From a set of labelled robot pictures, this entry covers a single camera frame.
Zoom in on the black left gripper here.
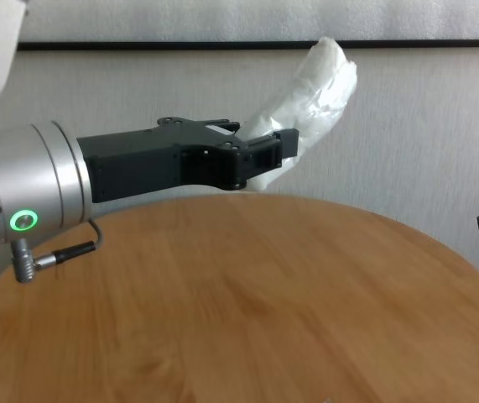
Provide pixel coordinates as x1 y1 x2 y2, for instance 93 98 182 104
75 116 299 206

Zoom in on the white sandbag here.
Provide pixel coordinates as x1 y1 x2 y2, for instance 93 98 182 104
238 36 358 193

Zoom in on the black wall rail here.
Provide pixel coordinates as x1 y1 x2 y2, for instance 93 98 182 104
16 38 479 52

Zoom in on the left arm connector cable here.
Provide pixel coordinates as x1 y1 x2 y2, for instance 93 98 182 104
11 217 105 285

